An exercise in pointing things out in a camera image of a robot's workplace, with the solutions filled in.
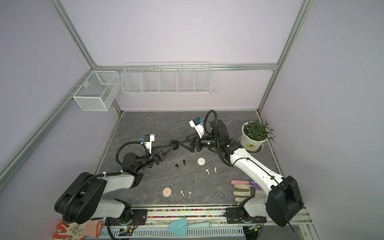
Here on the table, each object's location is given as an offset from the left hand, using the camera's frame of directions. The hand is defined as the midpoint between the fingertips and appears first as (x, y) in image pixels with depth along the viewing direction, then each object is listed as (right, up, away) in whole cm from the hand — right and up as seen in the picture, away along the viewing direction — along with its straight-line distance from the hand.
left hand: (173, 150), depth 74 cm
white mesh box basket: (-54, +35, +25) cm, 69 cm away
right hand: (+5, +4, -2) cm, 7 cm away
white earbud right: (+23, -14, +15) cm, 31 cm away
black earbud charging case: (+1, +3, +1) cm, 3 cm away
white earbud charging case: (+14, -10, +18) cm, 25 cm away
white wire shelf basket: (-9, +44, +25) cm, 51 cm away
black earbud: (-1, -13, +18) cm, 22 cm away
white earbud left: (+18, -15, +15) cm, 28 cm away
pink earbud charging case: (-5, -24, +7) cm, 26 cm away
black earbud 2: (+3, -11, +20) cm, 23 cm away
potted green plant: (+44, +7, +11) cm, 46 cm away
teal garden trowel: (+3, -36, -3) cm, 36 cm away
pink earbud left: (+3, -24, +7) cm, 26 cm away
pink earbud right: (+8, -25, +7) cm, 27 cm away
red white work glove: (-45, -37, -5) cm, 59 cm away
